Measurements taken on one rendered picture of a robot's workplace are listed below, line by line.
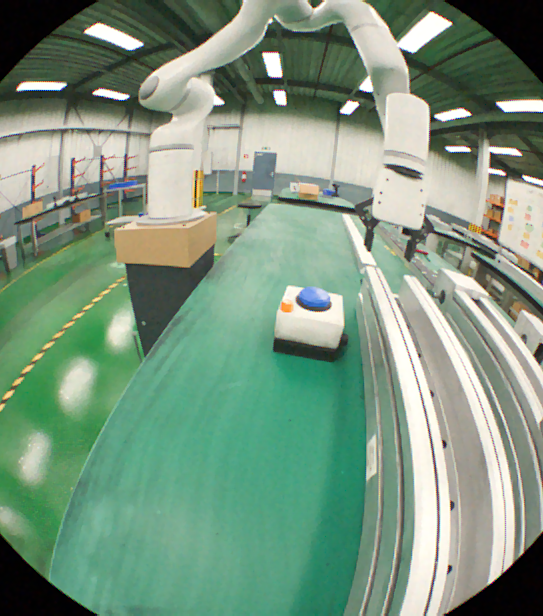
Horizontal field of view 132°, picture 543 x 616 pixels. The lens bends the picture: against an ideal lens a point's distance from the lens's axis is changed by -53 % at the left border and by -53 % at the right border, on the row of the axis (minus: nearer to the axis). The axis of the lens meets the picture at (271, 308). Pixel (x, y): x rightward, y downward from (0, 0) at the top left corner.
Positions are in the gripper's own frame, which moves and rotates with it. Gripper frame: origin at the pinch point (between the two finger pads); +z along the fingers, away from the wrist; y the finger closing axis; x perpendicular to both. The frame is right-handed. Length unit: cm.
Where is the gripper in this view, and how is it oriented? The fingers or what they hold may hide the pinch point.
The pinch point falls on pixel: (389, 249)
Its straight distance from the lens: 49.4
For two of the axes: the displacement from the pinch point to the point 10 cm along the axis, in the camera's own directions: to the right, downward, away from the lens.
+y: -9.7, -1.9, 1.4
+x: -2.2, 4.8, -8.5
